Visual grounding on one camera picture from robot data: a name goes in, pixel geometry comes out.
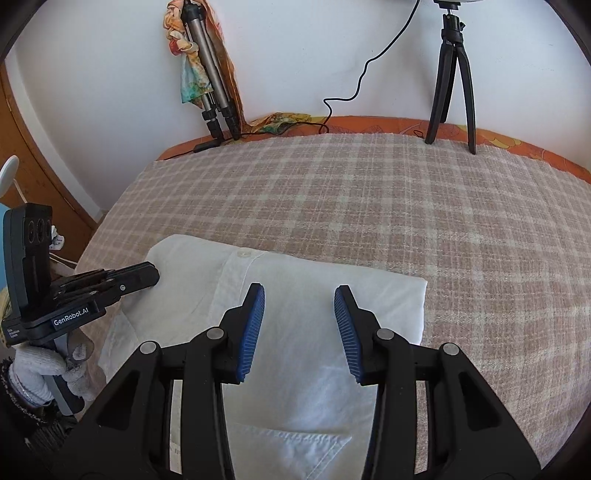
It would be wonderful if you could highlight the white round lamp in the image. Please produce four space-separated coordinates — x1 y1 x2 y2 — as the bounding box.
0 155 21 201

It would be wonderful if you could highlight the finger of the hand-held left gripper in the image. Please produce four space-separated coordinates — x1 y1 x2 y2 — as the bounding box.
51 261 160 309

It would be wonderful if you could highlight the person's left hand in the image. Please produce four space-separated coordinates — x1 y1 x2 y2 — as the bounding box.
14 335 98 408

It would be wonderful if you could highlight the orange patterned bedsheet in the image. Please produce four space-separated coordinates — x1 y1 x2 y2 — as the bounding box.
154 113 591 183

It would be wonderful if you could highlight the white shirt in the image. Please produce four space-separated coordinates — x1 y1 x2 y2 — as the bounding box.
97 234 428 480

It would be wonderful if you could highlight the black tripod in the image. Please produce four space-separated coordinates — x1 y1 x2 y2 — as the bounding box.
424 0 477 155

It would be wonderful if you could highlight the silver tripod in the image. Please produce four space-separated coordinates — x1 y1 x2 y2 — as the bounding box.
180 0 243 141

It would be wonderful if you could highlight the wooden door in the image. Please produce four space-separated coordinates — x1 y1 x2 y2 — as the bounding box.
0 60 100 241

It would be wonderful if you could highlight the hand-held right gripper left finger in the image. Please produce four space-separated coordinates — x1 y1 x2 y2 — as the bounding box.
51 282 266 480

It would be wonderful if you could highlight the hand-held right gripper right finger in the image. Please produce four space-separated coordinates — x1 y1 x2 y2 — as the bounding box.
334 285 541 480

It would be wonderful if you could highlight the colourful scarf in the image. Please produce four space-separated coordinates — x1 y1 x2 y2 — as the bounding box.
161 0 245 127

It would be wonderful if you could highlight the beige plaid blanket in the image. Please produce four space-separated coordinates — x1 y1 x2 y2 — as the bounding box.
74 131 591 467

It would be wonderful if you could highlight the black cable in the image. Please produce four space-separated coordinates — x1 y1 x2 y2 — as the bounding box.
159 0 423 160

